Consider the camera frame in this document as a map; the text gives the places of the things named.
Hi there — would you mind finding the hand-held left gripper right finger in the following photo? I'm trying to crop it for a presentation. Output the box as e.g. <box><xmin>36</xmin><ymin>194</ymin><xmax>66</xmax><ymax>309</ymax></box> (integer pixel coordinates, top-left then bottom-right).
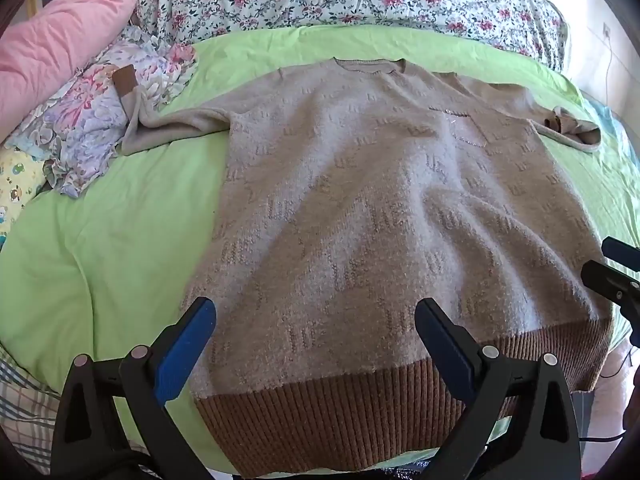
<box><xmin>415</xmin><ymin>298</ymin><xmax>584</xmax><ymax>480</ymax></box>

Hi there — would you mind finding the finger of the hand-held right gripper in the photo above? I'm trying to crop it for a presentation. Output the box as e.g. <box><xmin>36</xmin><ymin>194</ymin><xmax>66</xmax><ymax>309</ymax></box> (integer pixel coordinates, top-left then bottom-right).
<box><xmin>581</xmin><ymin>260</ymin><xmax>640</xmax><ymax>312</ymax></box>
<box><xmin>601</xmin><ymin>237</ymin><xmax>640</xmax><ymax>272</ymax></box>

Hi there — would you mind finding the beige knit sweater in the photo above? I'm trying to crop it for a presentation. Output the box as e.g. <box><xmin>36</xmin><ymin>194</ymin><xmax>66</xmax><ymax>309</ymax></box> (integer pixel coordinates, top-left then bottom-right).
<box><xmin>112</xmin><ymin>57</ymin><xmax>615</xmax><ymax>478</ymax></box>

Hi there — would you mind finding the pink quilt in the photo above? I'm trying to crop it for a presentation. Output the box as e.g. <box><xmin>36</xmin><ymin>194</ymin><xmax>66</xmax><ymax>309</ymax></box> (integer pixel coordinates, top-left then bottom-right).
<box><xmin>0</xmin><ymin>0</ymin><xmax>167</xmax><ymax>142</ymax></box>

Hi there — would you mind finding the light blue cloth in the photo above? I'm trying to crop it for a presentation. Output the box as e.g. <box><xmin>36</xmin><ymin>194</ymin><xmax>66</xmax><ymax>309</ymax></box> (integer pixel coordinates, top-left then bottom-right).
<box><xmin>584</xmin><ymin>97</ymin><xmax>628</xmax><ymax>138</ymax></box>

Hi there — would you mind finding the yellow cartoon print cloth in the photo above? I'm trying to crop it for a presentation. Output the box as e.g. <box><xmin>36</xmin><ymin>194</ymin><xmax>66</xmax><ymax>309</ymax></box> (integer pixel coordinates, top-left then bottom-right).
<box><xmin>0</xmin><ymin>147</ymin><xmax>52</xmax><ymax>252</ymax></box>

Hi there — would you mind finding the green bed sheet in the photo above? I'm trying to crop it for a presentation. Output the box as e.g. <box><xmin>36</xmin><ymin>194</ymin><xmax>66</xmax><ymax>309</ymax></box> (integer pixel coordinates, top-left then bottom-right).
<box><xmin>0</xmin><ymin>24</ymin><xmax>640</xmax><ymax>476</ymax></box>

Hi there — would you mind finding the pastel floral cloth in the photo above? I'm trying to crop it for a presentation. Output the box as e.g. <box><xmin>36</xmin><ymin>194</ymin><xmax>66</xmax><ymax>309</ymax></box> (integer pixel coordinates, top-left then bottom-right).
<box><xmin>5</xmin><ymin>25</ymin><xmax>199</xmax><ymax>199</ymax></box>

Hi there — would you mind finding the plaid cloth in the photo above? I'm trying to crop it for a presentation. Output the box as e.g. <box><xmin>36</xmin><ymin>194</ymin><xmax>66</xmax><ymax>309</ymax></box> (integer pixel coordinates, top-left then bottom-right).
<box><xmin>0</xmin><ymin>344</ymin><xmax>67</xmax><ymax>467</ymax></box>

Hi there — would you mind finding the thin wall cable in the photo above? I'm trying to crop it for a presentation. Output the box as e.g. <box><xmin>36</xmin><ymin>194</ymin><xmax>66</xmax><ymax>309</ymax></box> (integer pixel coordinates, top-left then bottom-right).
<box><xmin>602</xmin><ymin>35</ymin><xmax>617</xmax><ymax>107</ymax></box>

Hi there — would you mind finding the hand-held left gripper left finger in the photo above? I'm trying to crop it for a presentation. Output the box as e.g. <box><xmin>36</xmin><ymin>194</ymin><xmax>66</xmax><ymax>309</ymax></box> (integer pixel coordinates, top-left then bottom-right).
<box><xmin>51</xmin><ymin>297</ymin><xmax>217</xmax><ymax>480</ymax></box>

